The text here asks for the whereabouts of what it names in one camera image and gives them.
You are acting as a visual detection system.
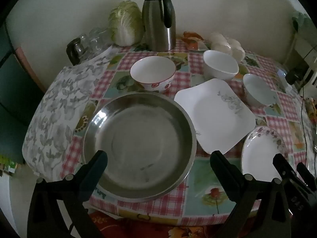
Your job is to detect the white plastic rack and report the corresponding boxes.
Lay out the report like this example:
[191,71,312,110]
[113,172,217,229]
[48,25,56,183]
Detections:
[282,30,317,86]

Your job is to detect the floral rimmed plate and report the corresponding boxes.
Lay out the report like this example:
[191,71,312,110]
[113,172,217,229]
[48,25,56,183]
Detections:
[241,126,288,181]

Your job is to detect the square white plate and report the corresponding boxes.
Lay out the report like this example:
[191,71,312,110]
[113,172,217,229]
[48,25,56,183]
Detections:
[174,78,256,155]

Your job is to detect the stainless steel thermos jug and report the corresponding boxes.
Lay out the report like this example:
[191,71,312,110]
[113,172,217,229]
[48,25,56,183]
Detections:
[142,0,177,52]

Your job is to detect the red-rimmed white bowl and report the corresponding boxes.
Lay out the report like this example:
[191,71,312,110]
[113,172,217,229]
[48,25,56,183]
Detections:
[130,56,177,92]

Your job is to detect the dark-rimmed glass jug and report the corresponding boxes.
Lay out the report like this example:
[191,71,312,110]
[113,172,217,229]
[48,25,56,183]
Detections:
[66,38,86,66]

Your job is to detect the dark green cabinet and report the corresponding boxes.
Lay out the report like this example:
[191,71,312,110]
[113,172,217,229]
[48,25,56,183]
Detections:
[0,25,47,164]

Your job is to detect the colourful snack packet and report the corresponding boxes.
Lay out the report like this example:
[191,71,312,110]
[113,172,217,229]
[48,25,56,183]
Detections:
[306,98,317,119]

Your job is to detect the orange snack packet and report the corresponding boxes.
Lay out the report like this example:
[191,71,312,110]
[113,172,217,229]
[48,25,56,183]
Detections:
[182,31,206,51]

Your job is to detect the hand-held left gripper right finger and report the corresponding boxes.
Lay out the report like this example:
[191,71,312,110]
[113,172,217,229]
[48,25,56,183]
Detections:
[209,150,293,238]

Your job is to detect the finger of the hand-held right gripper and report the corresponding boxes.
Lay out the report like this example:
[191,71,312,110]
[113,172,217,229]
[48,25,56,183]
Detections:
[272,153,302,187]
[296,162,317,194]

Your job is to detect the pink checked fruit-print tablecloth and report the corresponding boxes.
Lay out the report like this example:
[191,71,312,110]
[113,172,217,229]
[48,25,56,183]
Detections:
[61,38,317,226]

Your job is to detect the large stainless steel basin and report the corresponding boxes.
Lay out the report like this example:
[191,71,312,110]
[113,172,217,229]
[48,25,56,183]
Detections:
[83,91,197,202]

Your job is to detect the napa cabbage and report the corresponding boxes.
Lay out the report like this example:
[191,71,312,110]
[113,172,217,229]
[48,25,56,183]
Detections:
[108,1,144,47]

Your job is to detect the grey floral cloth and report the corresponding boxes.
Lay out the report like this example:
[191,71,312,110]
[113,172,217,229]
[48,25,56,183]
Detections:
[22,47,119,181]

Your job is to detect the black power adapter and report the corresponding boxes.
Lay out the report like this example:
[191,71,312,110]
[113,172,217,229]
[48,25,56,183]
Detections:
[286,72,301,85]

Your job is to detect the plain white bowl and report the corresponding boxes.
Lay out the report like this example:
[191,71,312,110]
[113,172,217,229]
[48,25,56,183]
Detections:
[203,50,239,80]

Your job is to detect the small white bowl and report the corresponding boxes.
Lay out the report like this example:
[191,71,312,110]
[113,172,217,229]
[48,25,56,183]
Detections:
[243,74,280,106]

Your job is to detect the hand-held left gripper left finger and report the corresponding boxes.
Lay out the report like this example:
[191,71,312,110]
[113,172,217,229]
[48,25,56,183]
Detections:
[27,149,109,238]

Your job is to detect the white device with blue light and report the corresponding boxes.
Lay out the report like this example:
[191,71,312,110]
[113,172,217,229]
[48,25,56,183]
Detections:
[277,68,294,92]

